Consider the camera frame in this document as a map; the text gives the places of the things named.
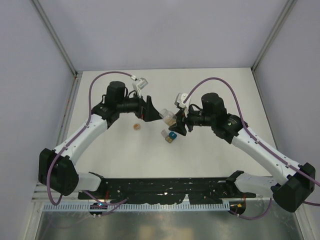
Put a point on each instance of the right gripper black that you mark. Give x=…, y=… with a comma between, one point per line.
x=179, y=126

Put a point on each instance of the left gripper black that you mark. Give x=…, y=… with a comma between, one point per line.
x=147, y=112

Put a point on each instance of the clear pill bottle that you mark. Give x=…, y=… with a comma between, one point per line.
x=168, y=117

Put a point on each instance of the orange bottle cap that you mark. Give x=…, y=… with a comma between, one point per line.
x=136, y=126

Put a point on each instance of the grey pill box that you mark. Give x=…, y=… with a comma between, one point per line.
x=168, y=138

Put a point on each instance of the blue pill box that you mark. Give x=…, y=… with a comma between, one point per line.
x=172, y=135

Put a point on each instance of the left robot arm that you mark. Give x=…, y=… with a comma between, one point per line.
x=57, y=166

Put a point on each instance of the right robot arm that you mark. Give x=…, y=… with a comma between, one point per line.
x=289, y=183

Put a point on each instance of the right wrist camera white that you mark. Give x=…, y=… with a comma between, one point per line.
x=182, y=102

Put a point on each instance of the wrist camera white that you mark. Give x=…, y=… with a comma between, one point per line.
x=182, y=102
x=138, y=84

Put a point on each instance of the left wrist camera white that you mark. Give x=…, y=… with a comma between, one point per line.
x=138, y=84

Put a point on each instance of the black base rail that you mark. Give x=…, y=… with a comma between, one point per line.
x=169, y=191

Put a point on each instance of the white slotted cable duct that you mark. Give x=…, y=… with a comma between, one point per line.
x=97, y=207

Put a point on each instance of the left aluminium frame post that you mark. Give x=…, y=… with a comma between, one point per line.
x=53, y=34

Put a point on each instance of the aluminium frame post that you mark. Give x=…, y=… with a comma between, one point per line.
x=53, y=34
x=275, y=30

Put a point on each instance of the right aluminium frame post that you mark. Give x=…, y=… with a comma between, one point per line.
x=275, y=30

